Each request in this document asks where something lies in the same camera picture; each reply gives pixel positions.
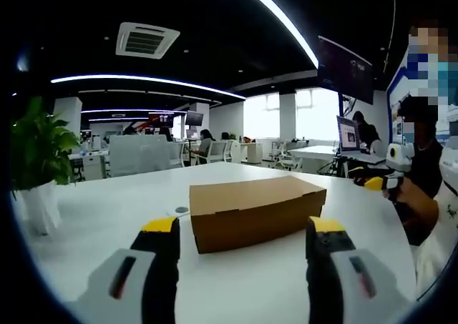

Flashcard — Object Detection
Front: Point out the blue white wall board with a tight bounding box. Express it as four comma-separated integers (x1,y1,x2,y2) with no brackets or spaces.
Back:
385,48,412,149

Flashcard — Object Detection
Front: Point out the person's right hand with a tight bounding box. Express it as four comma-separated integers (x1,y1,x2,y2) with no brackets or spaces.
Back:
381,179,440,237

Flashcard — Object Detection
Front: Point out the green potted plant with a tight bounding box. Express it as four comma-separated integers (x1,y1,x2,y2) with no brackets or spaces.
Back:
9,97,82,200

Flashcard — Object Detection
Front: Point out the white plant pot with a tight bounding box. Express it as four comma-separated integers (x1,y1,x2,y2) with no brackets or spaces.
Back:
19,180,62,237

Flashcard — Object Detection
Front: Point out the long ceiling light strip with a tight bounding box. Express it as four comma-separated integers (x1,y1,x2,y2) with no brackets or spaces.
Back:
234,0,320,69

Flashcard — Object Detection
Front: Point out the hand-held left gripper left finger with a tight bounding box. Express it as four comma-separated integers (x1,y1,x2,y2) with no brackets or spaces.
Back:
73,215,181,324

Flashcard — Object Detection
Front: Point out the curved ceiling light strip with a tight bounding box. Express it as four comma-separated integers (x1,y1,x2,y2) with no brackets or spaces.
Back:
49,74,248,101

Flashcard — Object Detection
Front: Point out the open laptop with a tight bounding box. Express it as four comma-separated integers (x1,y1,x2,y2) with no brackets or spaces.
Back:
336,115,388,165

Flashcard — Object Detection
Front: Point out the large dark hanging screen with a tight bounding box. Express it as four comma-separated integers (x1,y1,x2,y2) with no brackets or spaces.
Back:
317,34,375,105

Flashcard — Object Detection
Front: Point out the white desk partition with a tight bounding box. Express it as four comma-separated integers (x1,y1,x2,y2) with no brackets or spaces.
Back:
108,134,172,178

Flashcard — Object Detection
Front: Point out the brown cardboard shoe box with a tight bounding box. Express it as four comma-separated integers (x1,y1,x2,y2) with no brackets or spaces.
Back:
188,175,327,255

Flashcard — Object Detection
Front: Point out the white office chair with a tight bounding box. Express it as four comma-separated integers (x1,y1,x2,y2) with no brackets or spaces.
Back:
205,139,234,165

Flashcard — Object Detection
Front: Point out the small hanging monitor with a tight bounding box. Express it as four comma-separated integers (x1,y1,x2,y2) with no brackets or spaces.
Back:
185,110,205,127

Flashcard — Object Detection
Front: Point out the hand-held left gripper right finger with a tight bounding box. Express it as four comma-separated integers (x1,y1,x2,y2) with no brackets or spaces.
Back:
305,215,418,324

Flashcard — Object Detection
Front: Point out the white ceiling air vent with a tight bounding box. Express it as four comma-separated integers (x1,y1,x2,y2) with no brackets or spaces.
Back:
114,21,181,59

